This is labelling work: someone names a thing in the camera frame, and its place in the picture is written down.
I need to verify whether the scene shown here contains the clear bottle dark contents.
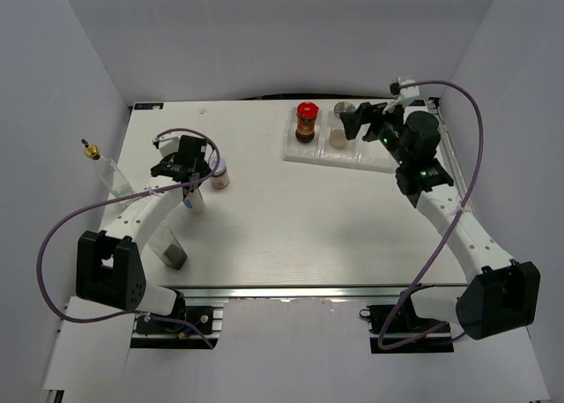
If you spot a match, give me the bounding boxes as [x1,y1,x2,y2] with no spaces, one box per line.
[148,226,188,271]

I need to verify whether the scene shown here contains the glass bottle gold spout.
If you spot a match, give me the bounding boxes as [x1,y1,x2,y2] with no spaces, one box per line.
[81,139,135,198]

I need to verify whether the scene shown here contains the white tube bottle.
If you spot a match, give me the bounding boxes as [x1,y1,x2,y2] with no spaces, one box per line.
[183,188,205,213]

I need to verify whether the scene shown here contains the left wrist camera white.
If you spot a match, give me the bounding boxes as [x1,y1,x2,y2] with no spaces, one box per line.
[152,133,180,158]

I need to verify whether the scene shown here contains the silver lid white shaker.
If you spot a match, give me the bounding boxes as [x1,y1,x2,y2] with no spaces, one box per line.
[329,101,356,150]

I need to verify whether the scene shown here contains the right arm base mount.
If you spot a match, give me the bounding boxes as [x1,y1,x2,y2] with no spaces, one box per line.
[359,287,454,354]

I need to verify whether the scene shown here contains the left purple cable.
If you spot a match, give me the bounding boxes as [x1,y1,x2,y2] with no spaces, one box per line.
[35,128,221,350]

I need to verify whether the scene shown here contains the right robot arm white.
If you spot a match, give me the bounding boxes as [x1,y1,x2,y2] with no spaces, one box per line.
[339,102,540,340]

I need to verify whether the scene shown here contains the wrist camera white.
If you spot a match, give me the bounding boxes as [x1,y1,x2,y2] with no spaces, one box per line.
[152,133,180,158]
[382,76,420,114]

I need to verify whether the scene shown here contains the aluminium rail front edge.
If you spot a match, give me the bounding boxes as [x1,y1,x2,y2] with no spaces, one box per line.
[167,284,468,302]

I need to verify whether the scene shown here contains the white three-slot organizer tray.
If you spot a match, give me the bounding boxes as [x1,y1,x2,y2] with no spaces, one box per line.
[283,106,397,173]

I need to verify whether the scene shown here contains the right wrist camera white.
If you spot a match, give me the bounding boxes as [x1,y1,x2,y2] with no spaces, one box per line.
[382,76,420,114]

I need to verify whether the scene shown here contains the purple lid spice jar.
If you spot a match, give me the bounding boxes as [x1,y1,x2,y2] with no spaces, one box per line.
[209,155,230,190]

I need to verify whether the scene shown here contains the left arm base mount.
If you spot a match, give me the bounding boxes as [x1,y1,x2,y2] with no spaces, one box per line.
[130,291,223,350]

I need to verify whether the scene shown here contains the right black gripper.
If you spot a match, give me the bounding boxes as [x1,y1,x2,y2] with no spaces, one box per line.
[339,99,411,167]

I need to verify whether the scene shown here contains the red lid sauce jar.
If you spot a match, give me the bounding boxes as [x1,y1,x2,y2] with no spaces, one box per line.
[295,101,319,144]

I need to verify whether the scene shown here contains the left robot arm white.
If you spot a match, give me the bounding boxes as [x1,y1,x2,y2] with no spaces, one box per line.
[76,130,214,332]

